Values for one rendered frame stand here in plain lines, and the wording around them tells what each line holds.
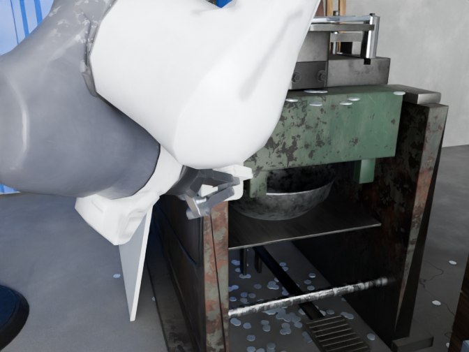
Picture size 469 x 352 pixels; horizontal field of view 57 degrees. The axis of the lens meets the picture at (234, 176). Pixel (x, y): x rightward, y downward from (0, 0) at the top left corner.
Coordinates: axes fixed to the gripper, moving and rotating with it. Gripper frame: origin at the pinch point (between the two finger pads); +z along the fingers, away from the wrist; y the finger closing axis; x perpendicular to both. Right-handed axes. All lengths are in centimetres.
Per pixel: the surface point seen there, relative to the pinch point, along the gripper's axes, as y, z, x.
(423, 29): 93, 207, -48
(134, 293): -17, 42, 53
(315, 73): 22.1, 31.2, -9.6
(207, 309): -21.1, 22.9, 20.7
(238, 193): -1.3, 12.4, 5.0
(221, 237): -7.9, 18.8, 12.8
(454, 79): 67, 237, -60
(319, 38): 28.0, 28.8, -12.4
